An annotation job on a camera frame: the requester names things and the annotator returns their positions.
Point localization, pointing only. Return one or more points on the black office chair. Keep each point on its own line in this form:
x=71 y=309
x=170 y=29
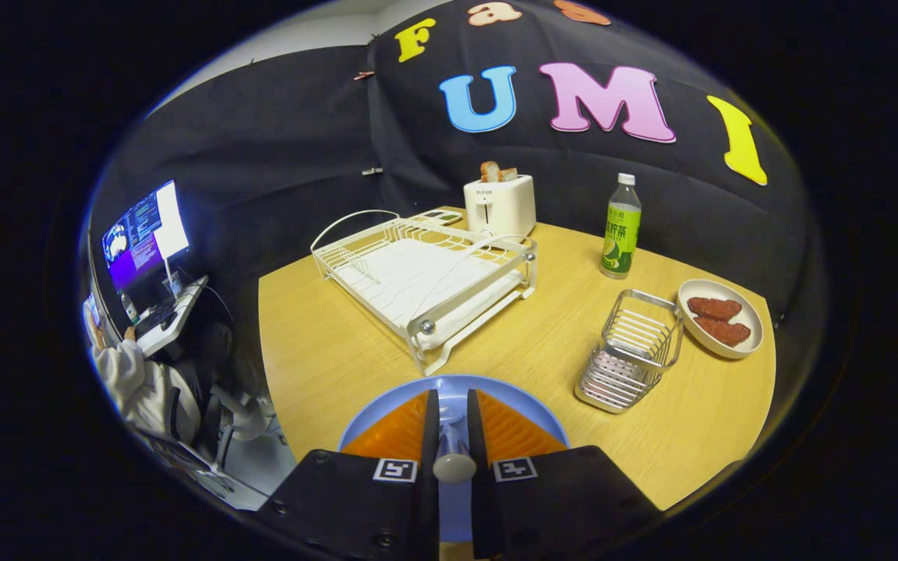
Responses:
x=219 y=413

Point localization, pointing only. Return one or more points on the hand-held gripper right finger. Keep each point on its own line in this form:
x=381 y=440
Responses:
x=474 y=425

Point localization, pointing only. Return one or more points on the red fried meat piece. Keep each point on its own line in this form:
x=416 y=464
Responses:
x=723 y=332
x=714 y=308

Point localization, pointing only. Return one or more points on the black backdrop cloth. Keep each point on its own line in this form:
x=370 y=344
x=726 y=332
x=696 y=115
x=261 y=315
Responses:
x=301 y=140

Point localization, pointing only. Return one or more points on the small divided sauce dish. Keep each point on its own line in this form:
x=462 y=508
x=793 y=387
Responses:
x=437 y=216

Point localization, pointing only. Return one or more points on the white computer desk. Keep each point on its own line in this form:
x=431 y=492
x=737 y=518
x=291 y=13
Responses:
x=176 y=315

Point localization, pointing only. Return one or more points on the light blue plate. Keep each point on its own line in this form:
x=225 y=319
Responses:
x=453 y=389

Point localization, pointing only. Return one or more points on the white round food dish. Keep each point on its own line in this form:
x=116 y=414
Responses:
x=698 y=335

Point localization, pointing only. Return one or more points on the computer monitor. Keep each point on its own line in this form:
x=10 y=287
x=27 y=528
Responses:
x=141 y=238

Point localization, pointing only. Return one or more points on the toasted bread slice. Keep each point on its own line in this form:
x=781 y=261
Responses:
x=489 y=171
x=508 y=174

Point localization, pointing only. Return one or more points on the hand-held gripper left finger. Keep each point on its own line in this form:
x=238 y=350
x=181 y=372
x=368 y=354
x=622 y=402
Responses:
x=430 y=425

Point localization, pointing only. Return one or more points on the white toaster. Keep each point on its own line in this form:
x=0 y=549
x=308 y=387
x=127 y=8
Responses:
x=503 y=206

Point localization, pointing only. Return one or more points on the green label drink bottle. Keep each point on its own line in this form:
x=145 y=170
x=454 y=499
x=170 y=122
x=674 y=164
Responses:
x=620 y=234

